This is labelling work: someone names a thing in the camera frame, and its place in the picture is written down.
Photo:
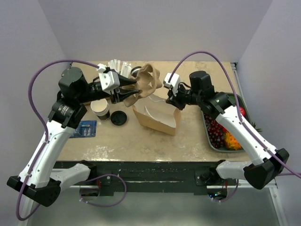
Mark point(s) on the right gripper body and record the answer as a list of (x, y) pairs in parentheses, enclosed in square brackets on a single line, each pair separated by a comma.
[(183, 98)]

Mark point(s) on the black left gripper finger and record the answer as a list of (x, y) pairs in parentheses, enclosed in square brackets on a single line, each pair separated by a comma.
[(124, 81), (123, 94)]

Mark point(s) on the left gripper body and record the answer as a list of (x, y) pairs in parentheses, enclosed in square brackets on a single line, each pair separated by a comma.
[(91, 93)]

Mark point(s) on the black paper coffee cup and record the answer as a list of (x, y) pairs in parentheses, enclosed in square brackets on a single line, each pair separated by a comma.
[(135, 71)]

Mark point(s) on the cardboard cup carrier top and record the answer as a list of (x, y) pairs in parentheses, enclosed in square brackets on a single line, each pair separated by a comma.
[(147, 81)]

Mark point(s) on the brown paper takeout bag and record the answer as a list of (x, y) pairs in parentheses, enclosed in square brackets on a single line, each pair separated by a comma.
[(153, 112)]

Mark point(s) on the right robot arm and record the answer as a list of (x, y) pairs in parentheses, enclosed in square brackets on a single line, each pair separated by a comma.
[(235, 127)]

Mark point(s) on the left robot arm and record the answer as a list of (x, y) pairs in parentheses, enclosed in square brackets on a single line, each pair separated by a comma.
[(36, 180)]

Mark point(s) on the blue battery blister pack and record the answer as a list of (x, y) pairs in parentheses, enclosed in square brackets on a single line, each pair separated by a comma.
[(85, 129)]

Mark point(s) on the stack of paper cups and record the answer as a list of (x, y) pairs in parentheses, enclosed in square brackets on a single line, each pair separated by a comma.
[(101, 109)]

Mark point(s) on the dark red grapes bunch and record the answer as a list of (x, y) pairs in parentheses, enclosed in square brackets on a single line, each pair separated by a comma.
[(215, 132)]

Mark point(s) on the grey fruit tray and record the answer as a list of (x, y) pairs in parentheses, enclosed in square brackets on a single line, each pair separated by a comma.
[(247, 117)]

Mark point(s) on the green pineapple crown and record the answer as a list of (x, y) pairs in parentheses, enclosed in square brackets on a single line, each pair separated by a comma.
[(255, 127)]

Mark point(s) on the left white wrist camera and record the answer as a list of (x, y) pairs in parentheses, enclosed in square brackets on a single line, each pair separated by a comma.
[(109, 78)]

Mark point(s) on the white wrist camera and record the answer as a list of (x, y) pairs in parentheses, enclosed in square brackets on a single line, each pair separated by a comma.
[(109, 78), (171, 81)]

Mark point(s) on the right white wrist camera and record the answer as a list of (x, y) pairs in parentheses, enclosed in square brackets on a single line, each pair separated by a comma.
[(171, 81)]

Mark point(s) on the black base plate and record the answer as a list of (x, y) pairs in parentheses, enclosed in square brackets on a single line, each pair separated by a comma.
[(155, 177)]

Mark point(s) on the aluminium rail frame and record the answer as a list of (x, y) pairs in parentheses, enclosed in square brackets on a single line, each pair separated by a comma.
[(220, 195)]

